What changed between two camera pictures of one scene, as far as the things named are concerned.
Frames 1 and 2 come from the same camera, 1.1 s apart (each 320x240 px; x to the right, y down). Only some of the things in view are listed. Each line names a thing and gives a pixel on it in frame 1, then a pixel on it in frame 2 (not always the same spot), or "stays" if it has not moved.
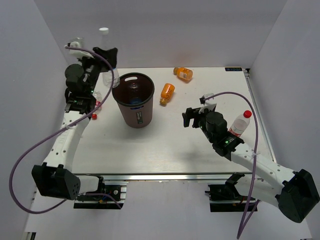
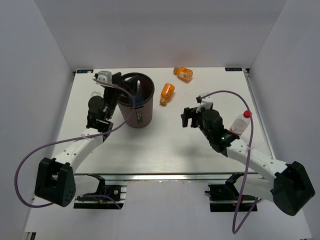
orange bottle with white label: x=184 y=74 stays
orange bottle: x=167 y=91 stays
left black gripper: x=111 y=55 to x=131 y=83
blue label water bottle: x=105 y=43 to x=139 y=97
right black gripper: x=192 y=113 stays
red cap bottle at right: x=240 y=123 stays
